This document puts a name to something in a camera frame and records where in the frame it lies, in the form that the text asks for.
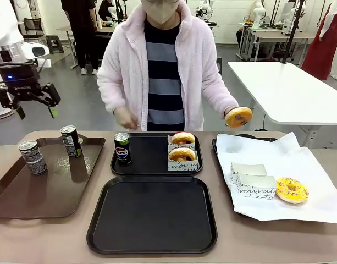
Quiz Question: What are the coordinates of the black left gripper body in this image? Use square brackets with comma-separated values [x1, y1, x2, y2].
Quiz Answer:
[0, 63, 45, 102]

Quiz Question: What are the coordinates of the black Pepsi can with logo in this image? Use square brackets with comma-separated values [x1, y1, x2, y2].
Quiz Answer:
[114, 133, 132, 167]

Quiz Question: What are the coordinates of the pink frosted donut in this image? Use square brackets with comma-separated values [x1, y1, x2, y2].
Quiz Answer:
[167, 134, 197, 151]

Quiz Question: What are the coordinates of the tan ring donut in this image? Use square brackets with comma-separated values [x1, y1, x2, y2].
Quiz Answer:
[225, 106, 253, 129]

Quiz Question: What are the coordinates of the person's right forearm, pink sleeve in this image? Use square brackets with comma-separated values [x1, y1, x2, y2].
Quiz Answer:
[96, 65, 129, 114]

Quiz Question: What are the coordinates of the person's left forearm, pink sleeve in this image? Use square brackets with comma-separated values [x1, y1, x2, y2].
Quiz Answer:
[202, 71, 239, 114]

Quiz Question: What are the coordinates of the person's right hand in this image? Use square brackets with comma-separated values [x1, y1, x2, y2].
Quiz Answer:
[113, 106, 139, 130]

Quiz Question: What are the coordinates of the person's left hand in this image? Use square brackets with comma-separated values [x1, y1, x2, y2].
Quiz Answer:
[223, 106, 240, 119]

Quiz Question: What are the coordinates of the grey step stool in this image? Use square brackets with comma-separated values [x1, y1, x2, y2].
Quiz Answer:
[46, 34, 65, 54]

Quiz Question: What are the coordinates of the black and green Pepsi can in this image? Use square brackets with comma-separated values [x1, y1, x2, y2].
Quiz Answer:
[60, 125, 82, 159]

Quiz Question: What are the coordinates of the black office chair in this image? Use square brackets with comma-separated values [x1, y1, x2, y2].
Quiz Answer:
[23, 18, 47, 42]

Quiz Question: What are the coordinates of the black and white Pepsi can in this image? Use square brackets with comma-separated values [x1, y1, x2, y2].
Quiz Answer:
[18, 140, 48, 175]

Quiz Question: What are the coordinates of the person in black clothes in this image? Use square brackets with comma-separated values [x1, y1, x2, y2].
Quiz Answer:
[60, 0, 100, 75]

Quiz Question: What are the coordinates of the person in pink fleece jacket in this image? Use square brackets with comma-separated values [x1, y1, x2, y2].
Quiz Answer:
[96, 0, 239, 132]

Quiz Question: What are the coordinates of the brown plastic serving tray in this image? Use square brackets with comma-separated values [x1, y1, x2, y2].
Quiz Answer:
[0, 136, 106, 221]

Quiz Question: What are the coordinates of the beige face mask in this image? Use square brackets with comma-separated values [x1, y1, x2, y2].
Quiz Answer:
[142, 0, 180, 24]

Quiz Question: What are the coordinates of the large black plastic serving tray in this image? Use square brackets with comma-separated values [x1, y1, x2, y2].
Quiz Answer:
[86, 175, 218, 255]

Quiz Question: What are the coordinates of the black tray under paper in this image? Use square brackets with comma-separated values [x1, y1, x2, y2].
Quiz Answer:
[211, 134, 279, 218]

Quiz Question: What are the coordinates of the white printed paper donut sleeve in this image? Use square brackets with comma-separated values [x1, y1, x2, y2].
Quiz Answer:
[236, 173, 278, 201]
[230, 161, 268, 184]

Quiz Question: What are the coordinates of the grey lab table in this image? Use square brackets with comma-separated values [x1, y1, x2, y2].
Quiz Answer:
[236, 26, 317, 62]

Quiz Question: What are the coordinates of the white folding table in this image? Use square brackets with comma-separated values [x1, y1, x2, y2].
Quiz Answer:
[228, 60, 337, 147]

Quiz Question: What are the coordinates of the black stand pole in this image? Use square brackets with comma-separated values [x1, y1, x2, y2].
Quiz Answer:
[280, 0, 307, 64]

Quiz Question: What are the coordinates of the yellow frosted sprinkles donut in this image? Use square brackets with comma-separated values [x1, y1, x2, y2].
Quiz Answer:
[275, 177, 310, 205]

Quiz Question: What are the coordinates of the white paper sheet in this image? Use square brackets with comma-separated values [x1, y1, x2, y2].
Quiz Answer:
[215, 131, 337, 224]

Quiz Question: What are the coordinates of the red dress on mannequin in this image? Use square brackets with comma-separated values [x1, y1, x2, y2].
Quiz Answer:
[301, 0, 337, 81]

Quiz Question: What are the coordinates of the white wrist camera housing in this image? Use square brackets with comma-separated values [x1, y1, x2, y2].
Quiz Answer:
[21, 42, 51, 60]

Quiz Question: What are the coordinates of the black floor cable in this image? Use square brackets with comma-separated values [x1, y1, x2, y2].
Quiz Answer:
[253, 114, 268, 132]

